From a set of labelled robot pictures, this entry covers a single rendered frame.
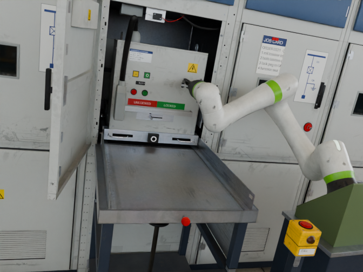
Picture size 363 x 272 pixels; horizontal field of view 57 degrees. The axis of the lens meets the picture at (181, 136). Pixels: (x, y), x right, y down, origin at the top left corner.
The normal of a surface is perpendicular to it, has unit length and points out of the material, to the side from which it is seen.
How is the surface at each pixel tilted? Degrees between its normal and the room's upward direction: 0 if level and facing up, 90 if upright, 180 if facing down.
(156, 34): 90
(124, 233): 90
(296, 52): 90
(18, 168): 90
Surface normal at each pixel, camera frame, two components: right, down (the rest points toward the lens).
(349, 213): 0.33, 0.32
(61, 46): 0.06, 0.29
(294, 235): -0.95, -0.07
